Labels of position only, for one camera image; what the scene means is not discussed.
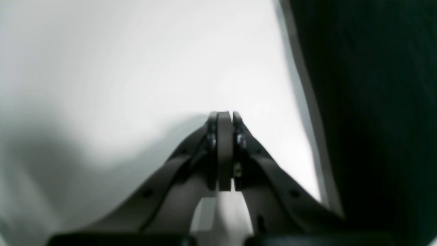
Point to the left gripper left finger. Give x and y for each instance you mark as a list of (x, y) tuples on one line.
[(163, 207)]

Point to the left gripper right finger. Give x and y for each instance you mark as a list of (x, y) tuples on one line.
[(277, 204)]

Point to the black T-shirt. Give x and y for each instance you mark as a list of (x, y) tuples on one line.
[(372, 65)]

